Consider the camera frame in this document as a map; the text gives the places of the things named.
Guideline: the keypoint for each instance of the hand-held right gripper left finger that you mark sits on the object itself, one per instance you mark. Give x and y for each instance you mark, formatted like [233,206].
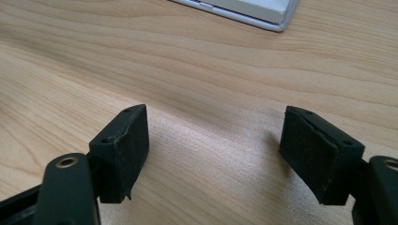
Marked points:
[125,162]

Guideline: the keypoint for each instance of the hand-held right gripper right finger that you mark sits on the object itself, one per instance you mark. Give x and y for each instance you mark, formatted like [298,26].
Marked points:
[316,156]

